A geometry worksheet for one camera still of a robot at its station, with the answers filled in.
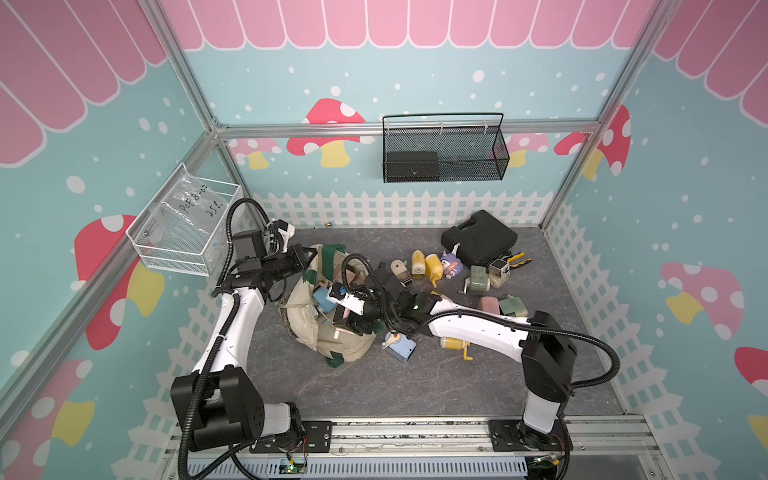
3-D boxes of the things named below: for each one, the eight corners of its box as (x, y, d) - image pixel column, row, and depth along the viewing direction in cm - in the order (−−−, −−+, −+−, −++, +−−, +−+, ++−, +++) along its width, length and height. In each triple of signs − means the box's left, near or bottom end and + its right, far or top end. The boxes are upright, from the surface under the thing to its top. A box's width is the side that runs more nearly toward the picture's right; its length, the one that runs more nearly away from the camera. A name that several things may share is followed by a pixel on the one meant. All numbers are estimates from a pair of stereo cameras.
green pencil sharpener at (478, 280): (458, 293, 103) (461, 285, 99) (455, 273, 108) (457, 265, 104) (487, 293, 103) (490, 285, 99) (482, 273, 108) (485, 265, 104)
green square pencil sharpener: (499, 320, 97) (504, 313, 93) (495, 302, 101) (499, 294, 97) (522, 320, 97) (528, 313, 93) (517, 302, 101) (522, 294, 97)
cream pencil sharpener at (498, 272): (489, 288, 102) (494, 278, 97) (485, 269, 107) (489, 258, 102) (508, 288, 102) (513, 278, 97) (502, 269, 107) (507, 258, 102)
